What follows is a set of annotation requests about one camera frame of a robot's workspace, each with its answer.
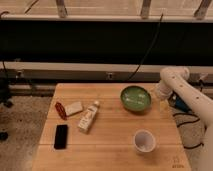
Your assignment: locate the red snack bar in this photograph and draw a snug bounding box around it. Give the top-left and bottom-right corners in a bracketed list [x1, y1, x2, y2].
[55, 102, 67, 120]

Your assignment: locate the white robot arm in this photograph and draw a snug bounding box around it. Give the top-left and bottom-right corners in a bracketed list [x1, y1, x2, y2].
[155, 66, 213, 171]

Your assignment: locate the wall power outlet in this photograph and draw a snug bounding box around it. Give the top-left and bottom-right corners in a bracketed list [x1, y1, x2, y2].
[106, 72, 114, 80]

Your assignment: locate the green ceramic bowl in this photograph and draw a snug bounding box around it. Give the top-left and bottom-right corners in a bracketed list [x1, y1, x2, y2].
[120, 85, 151, 112]

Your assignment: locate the white plastic bottle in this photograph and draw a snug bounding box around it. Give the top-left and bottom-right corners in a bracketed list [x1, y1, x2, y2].
[78, 101, 100, 133]

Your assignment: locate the black smartphone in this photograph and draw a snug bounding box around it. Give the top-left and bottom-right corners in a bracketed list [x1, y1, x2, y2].
[54, 125, 68, 149]

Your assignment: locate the black floor cable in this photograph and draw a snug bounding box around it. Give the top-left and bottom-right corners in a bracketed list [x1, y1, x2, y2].
[173, 111, 205, 150]

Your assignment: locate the black hanging cable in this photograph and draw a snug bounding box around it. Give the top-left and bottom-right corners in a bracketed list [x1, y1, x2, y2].
[126, 13, 164, 82]

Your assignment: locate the blue box on floor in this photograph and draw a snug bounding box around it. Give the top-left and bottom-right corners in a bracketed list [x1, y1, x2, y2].
[169, 94, 190, 112]

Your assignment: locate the black chair base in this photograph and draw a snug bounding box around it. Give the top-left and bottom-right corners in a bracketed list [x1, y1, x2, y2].
[0, 78, 14, 143]

